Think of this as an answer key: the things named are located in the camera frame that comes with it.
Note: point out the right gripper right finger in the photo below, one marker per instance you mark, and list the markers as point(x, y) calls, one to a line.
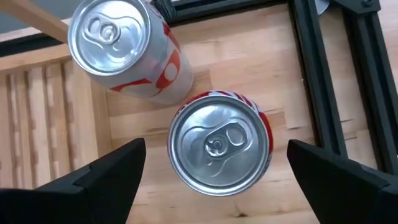
point(342, 193)

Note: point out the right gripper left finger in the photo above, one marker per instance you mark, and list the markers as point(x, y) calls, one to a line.
point(93, 193)

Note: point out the red and white soda can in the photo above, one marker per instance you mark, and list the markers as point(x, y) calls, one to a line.
point(217, 146)

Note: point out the wooden slatted shelf crate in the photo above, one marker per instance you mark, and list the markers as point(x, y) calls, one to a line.
point(46, 124)

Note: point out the black aluminium table frame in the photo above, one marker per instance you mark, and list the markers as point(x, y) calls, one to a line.
point(317, 77)

